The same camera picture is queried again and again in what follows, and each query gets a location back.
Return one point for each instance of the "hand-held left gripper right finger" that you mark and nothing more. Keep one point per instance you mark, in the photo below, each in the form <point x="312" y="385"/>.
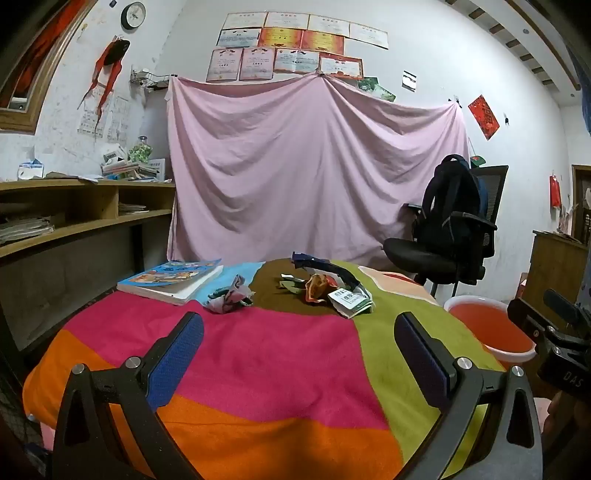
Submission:
<point x="420" y="364"/>

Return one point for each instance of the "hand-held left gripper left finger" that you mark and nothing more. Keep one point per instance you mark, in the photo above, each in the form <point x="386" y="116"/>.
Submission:
<point x="178" y="355"/>

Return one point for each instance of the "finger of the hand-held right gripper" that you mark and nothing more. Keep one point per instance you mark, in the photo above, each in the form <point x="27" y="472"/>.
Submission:
<point x="526" y="316"/>

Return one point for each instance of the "orange plastic bucket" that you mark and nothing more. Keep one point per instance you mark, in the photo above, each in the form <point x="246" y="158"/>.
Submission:
<point x="489" y="327"/>

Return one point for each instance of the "grey pink wrapper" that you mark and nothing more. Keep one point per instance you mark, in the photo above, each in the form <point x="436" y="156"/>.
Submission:
<point x="228" y="297"/>

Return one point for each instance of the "white green packet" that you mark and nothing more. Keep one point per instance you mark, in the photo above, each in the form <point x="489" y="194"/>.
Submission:
<point x="351" y="302"/>

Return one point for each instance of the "orange red wrapper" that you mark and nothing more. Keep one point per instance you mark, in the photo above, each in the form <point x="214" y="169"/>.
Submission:
<point x="318" y="288"/>

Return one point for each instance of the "green wrapper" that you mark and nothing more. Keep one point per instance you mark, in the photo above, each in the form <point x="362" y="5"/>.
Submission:
<point x="291" y="285"/>

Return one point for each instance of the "wooden cabinet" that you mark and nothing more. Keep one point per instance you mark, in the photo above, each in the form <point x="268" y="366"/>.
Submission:
<point x="554" y="267"/>

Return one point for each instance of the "colourful children's book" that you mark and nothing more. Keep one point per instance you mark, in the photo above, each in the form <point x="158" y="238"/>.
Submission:
<point x="171" y="279"/>

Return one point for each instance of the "colourful patchwork blanket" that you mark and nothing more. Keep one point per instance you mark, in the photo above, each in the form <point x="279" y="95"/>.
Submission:
<point x="277" y="360"/>

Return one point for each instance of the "black office chair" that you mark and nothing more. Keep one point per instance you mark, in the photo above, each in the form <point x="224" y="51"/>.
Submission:
<point x="429" y="254"/>

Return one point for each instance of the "red hanging bag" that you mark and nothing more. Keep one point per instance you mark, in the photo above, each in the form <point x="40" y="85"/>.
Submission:
<point x="554" y="191"/>

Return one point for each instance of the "black blue backpack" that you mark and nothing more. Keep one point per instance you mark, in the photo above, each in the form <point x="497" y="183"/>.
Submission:
<point x="450" y="203"/>

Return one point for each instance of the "loose shelf papers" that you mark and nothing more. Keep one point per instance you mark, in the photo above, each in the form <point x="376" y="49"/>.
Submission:
<point x="134" y="209"/>

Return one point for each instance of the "green red cap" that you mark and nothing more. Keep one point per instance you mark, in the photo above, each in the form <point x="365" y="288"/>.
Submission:
<point x="478" y="161"/>

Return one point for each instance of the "wooden shelf unit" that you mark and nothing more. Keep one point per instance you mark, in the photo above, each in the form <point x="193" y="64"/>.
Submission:
<point x="83" y="221"/>

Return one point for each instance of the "stack of books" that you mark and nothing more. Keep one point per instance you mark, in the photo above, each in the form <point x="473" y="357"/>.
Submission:
<point x="134" y="170"/>

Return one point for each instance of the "stack of newspapers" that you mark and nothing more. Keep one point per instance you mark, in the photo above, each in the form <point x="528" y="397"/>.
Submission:
<point x="25" y="228"/>

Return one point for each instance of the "glass candy jar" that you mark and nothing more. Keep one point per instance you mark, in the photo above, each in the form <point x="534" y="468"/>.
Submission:
<point x="140" y="150"/>

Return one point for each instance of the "white cardboard box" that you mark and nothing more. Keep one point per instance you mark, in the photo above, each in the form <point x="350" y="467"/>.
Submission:
<point x="114" y="154"/>

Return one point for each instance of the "pink hanging sheet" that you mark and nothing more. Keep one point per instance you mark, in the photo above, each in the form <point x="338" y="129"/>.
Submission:
<point x="300" y="161"/>

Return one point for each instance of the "blue printed curtain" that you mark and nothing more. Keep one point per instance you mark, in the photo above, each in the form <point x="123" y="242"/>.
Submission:
<point x="581" y="92"/>

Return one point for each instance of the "white blue paper box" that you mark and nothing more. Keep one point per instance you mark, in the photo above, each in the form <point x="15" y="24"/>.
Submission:
<point x="31" y="170"/>

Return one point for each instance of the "green landscape photo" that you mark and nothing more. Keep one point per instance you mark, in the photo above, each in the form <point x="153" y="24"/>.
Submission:
<point x="367" y="84"/>
<point x="385" y="93"/>

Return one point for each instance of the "wooden framed window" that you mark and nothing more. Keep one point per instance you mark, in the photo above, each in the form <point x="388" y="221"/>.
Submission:
<point x="41" y="55"/>

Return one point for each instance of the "wooden door frame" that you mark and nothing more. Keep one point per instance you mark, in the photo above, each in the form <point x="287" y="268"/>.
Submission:
<point x="577" y="198"/>

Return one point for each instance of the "red wall poster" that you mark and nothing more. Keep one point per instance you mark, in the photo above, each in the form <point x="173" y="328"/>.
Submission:
<point x="484" y="117"/>

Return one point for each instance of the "paper wall calendar sheets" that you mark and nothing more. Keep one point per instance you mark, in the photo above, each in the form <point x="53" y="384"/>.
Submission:
<point x="115" y="120"/>

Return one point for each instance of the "black white wall picture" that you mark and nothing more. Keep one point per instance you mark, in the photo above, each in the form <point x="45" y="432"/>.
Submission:
<point x="409" y="81"/>

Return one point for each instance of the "red black wall ornament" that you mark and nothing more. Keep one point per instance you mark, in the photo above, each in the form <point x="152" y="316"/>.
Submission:
<point x="108" y="64"/>

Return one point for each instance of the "group of wall certificates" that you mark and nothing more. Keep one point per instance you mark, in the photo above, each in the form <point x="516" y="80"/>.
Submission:
<point x="286" y="46"/>

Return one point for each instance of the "round wall clock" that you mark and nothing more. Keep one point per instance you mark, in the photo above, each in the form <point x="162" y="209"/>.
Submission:
<point x="133" y="15"/>

